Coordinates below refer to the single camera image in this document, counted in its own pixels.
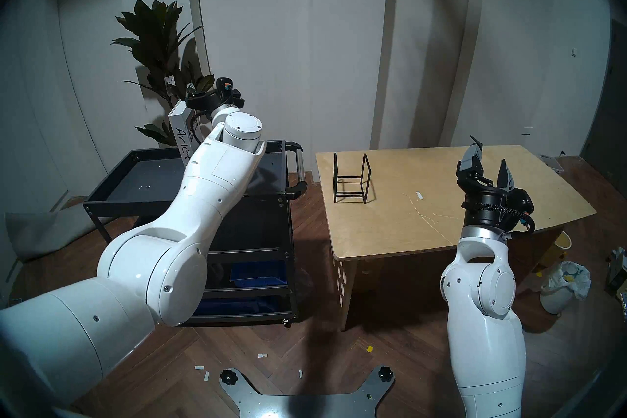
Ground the yellow paper cup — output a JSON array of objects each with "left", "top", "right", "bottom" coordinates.
[{"left": 539, "top": 231, "right": 572, "bottom": 268}]

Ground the wide blue storage bin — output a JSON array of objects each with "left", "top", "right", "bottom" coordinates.
[{"left": 193, "top": 299, "right": 294, "bottom": 319}]

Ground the small blue storage bin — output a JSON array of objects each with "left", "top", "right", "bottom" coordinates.
[{"left": 230, "top": 264, "right": 289, "bottom": 289}]

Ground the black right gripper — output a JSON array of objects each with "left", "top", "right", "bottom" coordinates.
[{"left": 457, "top": 135, "right": 536, "bottom": 233}]

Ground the tall green potted plant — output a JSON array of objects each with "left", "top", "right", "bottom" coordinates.
[{"left": 111, "top": 0, "right": 219, "bottom": 148}]

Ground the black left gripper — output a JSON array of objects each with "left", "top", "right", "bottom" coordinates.
[{"left": 185, "top": 77, "right": 245, "bottom": 115}]

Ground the black wire book stand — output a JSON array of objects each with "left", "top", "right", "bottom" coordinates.
[{"left": 333, "top": 153, "right": 372, "bottom": 204}]

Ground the white Arietta book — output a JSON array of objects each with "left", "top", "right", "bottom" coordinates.
[{"left": 168, "top": 100, "right": 202, "bottom": 166}]

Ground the white bagged trash bin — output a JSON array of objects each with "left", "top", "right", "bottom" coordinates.
[{"left": 540, "top": 261, "right": 592, "bottom": 315}]

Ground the light wooden table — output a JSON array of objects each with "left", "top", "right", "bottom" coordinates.
[{"left": 316, "top": 145, "right": 597, "bottom": 332}]

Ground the cardboard box clutter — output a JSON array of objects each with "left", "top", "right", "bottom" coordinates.
[{"left": 606, "top": 247, "right": 627, "bottom": 305}]

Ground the black metal utility cart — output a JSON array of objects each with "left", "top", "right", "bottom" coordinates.
[{"left": 83, "top": 142, "right": 313, "bottom": 327}]

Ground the grey metal robot base plate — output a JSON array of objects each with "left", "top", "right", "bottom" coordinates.
[{"left": 219, "top": 366, "right": 395, "bottom": 418}]

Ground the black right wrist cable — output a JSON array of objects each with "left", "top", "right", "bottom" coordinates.
[{"left": 507, "top": 219, "right": 536, "bottom": 240}]

